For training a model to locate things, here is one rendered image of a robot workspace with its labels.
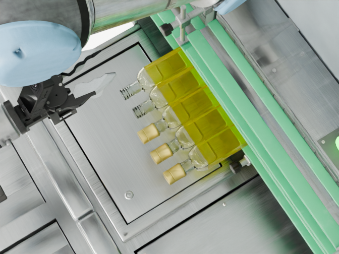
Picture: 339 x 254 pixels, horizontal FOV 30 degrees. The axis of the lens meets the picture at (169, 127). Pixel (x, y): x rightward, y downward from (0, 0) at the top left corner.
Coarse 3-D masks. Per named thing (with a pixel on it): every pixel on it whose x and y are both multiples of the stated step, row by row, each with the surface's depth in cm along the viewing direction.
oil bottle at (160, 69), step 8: (176, 48) 153; (168, 56) 152; (176, 56) 152; (184, 56) 152; (152, 64) 151; (160, 64) 151; (168, 64) 151; (176, 64) 151; (184, 64) 151; (144, 72) 151; (152, 72) 151; (160, 72) 151; (168, 72) 151; (176, 72) 151; (144, 80) 150; (152, 80) 150; (160, 80) 150; (144, 88) 151; (152, 88) 151
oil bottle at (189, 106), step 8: (200, 88) 149; (208, 88) 149; (184, 96) 149; (192, 96) 148; (200, 96) 148; (208, 96) 148; (176, 104) 148; (184, 104) 148; (192, 104) 148; (200, 104) 148; (208, 104) 148; (168, 112) 147; (176, 112) 147; (184, 112) 147; (192, 112) 147; (200, 112) 148; (168, 120) 147; (176, 120) 147; (184, 120) 147; (168, 128) 149; (176, 128) 148
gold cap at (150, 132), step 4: (152, 124) 148; (144, 128) 148; (148, 128) 147; (152, 128) 147; (156, 128) 147; (140, 132) 147; (144, 132) 147; (148, 132) 147; (152, 132) 147; (156, 132) 147; (140, 136) 147; (144, 136) 147; (148, 136) 147; (152, 136) 147; (156, 136) 148; (144, 140) 147; (148, 140) 148; (144, 144) 148
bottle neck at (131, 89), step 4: (136, 80) 152; (132, 84) 152; (136, 84) 151; (124, 88) 151; (128, 88) 151; (132, 88) 151; (136, 88) 151; (140, 88) 152; (120, 92) 153; (124, 92) 151; (128, 92) 151; (132, 92) 151; (136, 92) 152; (124, 96) 151; (128, 96) 151; (132, 96) 152
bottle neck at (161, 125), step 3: (159, 120) 149; (162, 120) 148; (156, 123) 148; (159, 123) 148; (162, 123) 148; (165, 123) 148; (156, 126) 148; (159, 126) 148; (162, 126) 148; (165, 126) 148; (159, 129) 148; (162, 129) 148; (165, 129) 149; (159, 132) 148
